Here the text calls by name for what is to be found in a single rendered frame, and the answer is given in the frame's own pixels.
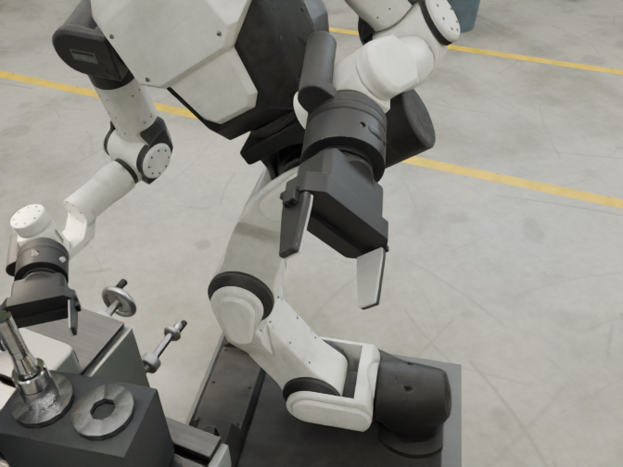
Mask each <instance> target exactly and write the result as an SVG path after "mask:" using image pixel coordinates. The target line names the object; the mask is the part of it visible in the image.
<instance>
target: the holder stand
mask: <svg viewBox="0 0 623 467"><path fill-rule="evenodd" d="M48 371H49V372H50V374H51V376H52V378H53V380H54V382H55V385H56V387H57V390H58V397H57V400H56V401H55V403H54V404H53V405H51V406H50V407H48V408H47V409H44V410H30V409H29V408H28V407H27V406H26V404H25V402H24V400H23V399H22V397H21V395H20V393H19V391H18V389H17V388H16V389H15V391H14V392H13V393H12V395H11V396H10V398H9V399H8V401H7V402H6V404H5V405H4V407H3V408H2V409H1V410H0V451H1V453H2V454H3V456H4V457H5V459H6V461H7V462H8V464H9V465H10V467H169V464H170V462H171V459H172V456H173V453H174V446H173V443H172V438H171V434H170V431H169V427H168V425H167V421H166V418H165V414H164V411H163V408H162V405H161V402H160V398H159V392H158V389H156V388H152V387H147V386H141V385H132V384H126V383H122V382H116V381H110V380H106V379H100V378H95V377H90V376H84V375H79V374H74V373H68V372H59V371H54V370H48Z"/></svg>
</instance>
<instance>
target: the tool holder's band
mask: <svg viewBox="0 0 623 467"><path fill-rule="evenodd" d="M37 361H38V362H37V365H36V369H35V371H34V372H33V373H31V374H29V375H21V374H18V373H16V372H15V371H14V368H13V370H12V372H11V378H12V380H13V382H14V384H15V385H17V386H20V387H27V386H32V385H35V384H37V383H39V382H40V381H41V380H42V379H43V378H44V377H45V375H46V372H47V367H46V364H45V362H44V361H43V360H42V359H40V358H37Z"/></svg>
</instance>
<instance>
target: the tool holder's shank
mask: <svg viewBox="0 0 623 467"><path fill-rule="evenodd" d="M0 338H1V339H2V341H3V343H4V345H5V347H6V350H7V352H8V354H9V355H10V357H11V360H12V364H13V368H14V371H15V372H16V373H18V374H21V375H29V374H31V373H33V372H34V371H35V369H36V365H37V362H38V361H37V358H35V357H34V356H33V354H32V353H31V352H30V350H29V349H28V347H27V345H26V343H25V341H24V339H23V337H22V335H21V333H20V331H19V328H18V326H17V325H16V323H15V321H14V319H13V317H12V315H11V313H10V311H9V312H6V310H2V311H0Z"/></svg>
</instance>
